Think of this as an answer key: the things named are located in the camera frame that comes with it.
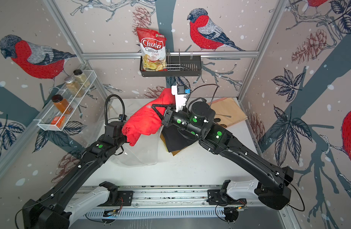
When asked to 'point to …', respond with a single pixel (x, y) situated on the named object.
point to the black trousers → (175, 140)
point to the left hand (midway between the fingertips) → (131, 127)
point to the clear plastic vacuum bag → (144, 151)
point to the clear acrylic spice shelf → (44, 122)
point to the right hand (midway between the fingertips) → (153, 105)
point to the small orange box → (58, 120)
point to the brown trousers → (174, 152)
